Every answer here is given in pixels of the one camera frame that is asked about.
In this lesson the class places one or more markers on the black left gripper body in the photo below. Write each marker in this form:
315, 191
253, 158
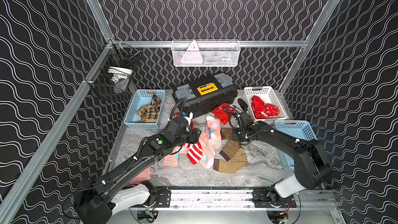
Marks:
193, 135

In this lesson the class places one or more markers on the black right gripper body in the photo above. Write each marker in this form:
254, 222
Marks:
238, 134

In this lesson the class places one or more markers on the red white striped sock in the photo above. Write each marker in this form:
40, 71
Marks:
194, 152

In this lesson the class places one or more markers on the red penguin sock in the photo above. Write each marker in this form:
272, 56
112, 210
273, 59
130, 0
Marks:
258, 107

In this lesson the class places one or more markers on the red santa sock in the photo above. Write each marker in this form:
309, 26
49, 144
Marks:
221, 114

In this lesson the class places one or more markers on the red snowflake sock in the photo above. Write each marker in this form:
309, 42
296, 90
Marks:
271, 110

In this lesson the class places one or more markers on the tan argyle sock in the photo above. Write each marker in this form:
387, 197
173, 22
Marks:
149, 113

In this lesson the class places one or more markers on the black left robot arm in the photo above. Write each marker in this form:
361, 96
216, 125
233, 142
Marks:
94, 199

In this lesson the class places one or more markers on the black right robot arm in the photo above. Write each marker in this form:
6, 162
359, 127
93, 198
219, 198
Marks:
311, 164

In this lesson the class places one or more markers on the white perforated plastic basket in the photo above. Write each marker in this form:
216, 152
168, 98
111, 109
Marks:
268, 95

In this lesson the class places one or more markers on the right light blue basket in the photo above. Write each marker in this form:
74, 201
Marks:
297, 128

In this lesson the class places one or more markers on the light blue basket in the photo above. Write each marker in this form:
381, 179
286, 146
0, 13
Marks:
143, 97
297, 128

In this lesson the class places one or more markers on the left light blue basket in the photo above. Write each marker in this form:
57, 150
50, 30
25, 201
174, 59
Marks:
143, 97

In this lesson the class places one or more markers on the pink dotted sock centre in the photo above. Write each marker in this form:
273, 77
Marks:
207, 160

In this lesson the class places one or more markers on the black stapler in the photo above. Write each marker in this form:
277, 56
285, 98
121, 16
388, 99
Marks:
242, 104

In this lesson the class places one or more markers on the pink patterned sock upper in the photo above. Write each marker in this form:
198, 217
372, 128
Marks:
213, 131

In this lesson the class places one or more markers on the tan plain sock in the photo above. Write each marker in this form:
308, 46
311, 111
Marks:
233, 153

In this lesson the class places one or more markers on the pink sock left edge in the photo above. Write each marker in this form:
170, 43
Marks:
143, 176

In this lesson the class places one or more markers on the black toolbox yellow handle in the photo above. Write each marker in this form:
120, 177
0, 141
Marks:
206, 94

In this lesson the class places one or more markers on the clear wall-mounted basket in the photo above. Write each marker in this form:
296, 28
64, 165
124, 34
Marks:
205, 53

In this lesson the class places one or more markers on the black wire wall basket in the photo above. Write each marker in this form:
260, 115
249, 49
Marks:
113, 81

